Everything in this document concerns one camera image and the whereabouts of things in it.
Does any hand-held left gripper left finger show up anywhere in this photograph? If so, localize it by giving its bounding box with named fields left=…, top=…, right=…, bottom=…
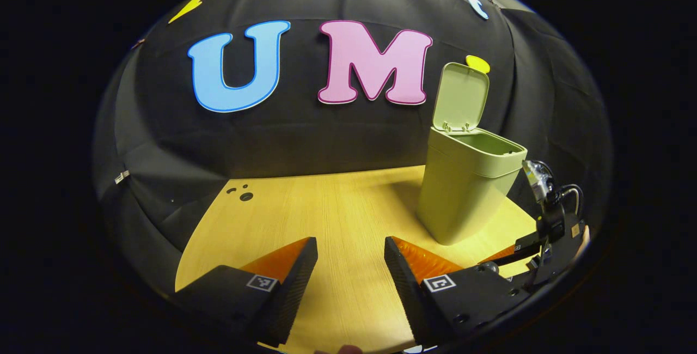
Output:
left=174, top=237, right=319, bottom=346

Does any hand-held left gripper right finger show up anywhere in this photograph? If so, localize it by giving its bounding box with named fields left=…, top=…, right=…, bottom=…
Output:
left=384, top=236, right=531, bottom=346

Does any pale green desktop garbage bin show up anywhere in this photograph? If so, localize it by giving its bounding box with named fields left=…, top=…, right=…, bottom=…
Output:
left=417, top=62, right=528, bottom=246

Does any wooden desktop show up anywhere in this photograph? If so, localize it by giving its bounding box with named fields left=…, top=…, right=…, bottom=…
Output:
left=174, top=165, right=545, bottom=353

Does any black backdrop cloth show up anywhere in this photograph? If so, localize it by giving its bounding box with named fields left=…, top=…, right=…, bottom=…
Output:
left=93, top=0, right=613, bottom=289

